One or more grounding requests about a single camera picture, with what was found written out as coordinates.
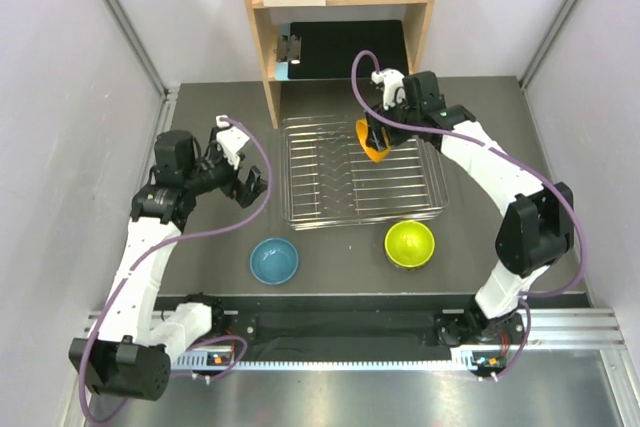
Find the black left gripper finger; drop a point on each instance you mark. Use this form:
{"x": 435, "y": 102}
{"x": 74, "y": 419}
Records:
{"x": 254, "y": 178}
{"x": 248, "y": 195}

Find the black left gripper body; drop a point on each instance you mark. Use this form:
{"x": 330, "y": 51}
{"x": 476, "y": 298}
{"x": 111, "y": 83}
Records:
{"x": 238, "y": 190}

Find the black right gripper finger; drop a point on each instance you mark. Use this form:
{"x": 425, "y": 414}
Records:
{"x": 380, "y": 143}
{"x": 371, "y": 131}

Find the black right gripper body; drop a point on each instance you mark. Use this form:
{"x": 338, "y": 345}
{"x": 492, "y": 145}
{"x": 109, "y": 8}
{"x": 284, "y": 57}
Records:
{"x": 394, "y": 113}

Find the orange bowl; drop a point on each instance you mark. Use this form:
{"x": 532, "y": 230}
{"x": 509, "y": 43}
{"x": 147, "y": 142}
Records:
{"x": 362, "y": 130}

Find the blue bowl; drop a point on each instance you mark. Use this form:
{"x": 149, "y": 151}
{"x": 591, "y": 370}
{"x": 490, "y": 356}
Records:
{"x": 274, "y": 261}

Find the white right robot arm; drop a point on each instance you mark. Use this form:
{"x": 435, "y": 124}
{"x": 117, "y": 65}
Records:
{"x": 536, "y": 229}

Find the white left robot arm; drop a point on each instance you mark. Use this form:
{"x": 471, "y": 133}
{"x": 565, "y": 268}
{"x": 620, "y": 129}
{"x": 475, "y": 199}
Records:
{"x": 124, "y": 355}

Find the black clipboard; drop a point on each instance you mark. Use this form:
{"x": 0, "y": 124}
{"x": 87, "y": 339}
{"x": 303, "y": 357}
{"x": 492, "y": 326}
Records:
{"x": 326, "y": 50}

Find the green bowl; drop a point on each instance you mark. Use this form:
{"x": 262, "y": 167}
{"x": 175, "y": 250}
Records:
{"x": 409, "y": 245}

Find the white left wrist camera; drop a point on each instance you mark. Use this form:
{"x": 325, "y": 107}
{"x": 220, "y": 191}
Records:
{"x": 230, "y": 140}

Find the metal wire dish rack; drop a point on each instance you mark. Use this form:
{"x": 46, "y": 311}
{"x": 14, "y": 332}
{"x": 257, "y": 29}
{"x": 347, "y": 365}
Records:
{"x": 327, "y": 179}

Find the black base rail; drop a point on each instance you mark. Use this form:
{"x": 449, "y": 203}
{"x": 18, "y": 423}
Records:
{"x": 350, "y": 328}

